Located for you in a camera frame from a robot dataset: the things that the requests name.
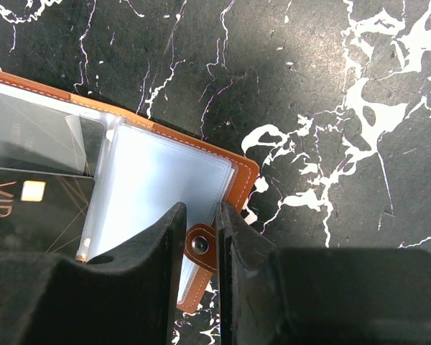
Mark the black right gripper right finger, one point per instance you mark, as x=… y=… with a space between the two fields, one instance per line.
x=285 y=295

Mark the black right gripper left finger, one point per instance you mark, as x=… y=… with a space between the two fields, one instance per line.
x=127 y=295

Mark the orange leather card holder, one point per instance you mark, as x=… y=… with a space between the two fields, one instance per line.
x=140 y=168

